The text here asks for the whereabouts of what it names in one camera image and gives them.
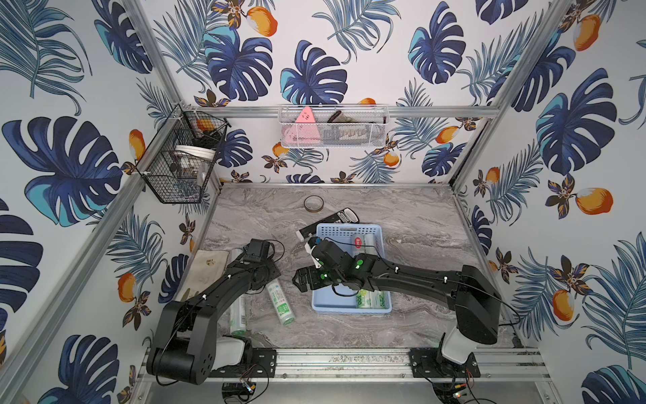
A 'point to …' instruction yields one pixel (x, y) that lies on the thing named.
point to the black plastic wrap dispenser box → (347, 215)
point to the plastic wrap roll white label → (238, 317)
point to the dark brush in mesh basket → (341, 130)
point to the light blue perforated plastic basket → (339, 299)
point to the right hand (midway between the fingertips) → (303, 277)
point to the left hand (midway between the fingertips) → (272, 269)
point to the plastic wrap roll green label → (378, 300)
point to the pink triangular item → (304, 130)
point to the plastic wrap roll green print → (357, 246)
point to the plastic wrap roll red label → (281, 302)
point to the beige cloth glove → (207, 268)
